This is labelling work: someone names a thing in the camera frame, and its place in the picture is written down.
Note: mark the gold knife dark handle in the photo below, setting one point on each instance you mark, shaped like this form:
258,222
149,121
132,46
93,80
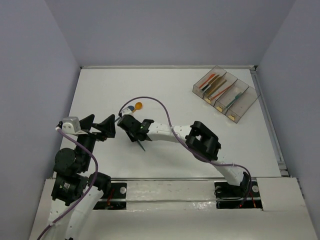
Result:
211,81

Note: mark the blue spoon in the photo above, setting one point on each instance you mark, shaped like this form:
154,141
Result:
131,107

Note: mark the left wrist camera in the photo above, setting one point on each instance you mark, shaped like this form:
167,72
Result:
71,126

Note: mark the orange-red chopstick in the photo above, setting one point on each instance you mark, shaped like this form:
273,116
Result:
221,92

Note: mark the orange spoon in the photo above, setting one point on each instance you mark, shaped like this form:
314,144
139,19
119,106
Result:
137,106

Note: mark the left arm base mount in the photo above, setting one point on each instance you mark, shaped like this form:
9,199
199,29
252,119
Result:
115,199

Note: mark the clear compartment organizer box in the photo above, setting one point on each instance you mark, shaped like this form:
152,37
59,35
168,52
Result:
225,92

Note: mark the teal fork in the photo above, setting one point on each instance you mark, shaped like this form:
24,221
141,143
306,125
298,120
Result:
140,144
234,100

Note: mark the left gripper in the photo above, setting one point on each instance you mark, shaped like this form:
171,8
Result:
94,133

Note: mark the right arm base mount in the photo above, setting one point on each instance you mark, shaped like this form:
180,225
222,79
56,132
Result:
231,197

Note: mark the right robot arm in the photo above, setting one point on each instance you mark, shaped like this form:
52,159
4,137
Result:
196,138

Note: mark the orange plastic knife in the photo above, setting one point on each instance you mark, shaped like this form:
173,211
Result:
205,82

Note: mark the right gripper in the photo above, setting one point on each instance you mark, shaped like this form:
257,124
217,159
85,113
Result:
133,138

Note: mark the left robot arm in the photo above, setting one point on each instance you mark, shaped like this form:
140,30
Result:
78,183

